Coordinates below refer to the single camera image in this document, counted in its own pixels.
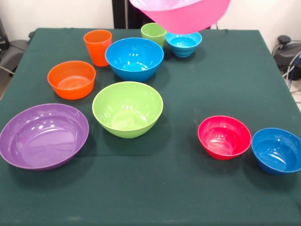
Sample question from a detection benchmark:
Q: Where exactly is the green bowl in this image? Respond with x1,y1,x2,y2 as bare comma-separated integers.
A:
92,81,164,139

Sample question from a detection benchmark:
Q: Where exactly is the large pink bowl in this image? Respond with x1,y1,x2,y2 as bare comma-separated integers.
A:
129,0,232,35

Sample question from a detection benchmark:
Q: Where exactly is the large light blue bowl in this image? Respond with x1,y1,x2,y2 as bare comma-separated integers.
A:
105,37,165,83

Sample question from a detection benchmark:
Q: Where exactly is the dark green tablecloth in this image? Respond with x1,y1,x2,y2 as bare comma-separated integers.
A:
0,27,301,226

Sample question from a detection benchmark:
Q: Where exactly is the small ribbed cyan bowl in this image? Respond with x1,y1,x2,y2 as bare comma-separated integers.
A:
166,31,203,58

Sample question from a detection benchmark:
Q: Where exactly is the red bowl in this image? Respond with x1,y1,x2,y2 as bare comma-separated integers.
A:
197,115,253,161

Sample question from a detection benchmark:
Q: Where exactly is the green cup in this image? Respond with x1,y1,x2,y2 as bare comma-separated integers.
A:
140,22,168,49

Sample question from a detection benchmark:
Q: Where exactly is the orange cup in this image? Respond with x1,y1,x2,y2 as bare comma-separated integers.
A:
83,29,113,67

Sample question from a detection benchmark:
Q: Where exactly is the orange bowl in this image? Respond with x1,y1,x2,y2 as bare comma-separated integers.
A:
47,60,96,100

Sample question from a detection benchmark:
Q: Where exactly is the purple bowl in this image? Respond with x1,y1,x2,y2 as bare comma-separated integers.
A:
0,103,90,171

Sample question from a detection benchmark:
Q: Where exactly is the small dark blue bowl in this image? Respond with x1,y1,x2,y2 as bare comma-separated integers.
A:
251,128,301,176

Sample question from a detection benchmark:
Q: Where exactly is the black floor stand base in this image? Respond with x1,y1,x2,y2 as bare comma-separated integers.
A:
272,35,301,71
0,17,30,73

